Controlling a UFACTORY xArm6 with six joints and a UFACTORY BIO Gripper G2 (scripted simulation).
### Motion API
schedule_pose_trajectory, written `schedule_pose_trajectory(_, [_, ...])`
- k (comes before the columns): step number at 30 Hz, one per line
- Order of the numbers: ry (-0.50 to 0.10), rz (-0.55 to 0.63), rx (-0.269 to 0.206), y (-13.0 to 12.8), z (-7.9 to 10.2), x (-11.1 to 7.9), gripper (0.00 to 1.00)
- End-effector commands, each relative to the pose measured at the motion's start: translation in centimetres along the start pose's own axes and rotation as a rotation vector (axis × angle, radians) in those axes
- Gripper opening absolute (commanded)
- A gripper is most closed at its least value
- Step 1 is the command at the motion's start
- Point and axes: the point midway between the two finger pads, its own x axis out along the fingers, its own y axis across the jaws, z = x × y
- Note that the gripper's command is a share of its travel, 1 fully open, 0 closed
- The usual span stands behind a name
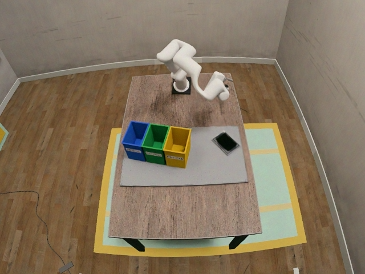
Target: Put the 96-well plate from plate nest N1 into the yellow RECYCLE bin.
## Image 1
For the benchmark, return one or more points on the yellow recycle bin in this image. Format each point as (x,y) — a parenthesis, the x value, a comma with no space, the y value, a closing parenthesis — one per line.
(177,147)

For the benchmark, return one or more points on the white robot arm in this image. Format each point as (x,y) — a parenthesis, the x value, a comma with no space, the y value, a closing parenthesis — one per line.
(177,57)

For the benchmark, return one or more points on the blue open-top bin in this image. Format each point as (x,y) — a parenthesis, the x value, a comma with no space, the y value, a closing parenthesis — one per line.
(134,137)

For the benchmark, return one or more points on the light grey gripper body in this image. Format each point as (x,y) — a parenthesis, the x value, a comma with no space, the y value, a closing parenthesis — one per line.
(216,75)

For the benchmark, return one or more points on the green bin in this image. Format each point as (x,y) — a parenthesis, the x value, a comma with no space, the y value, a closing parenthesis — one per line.
(153,143)

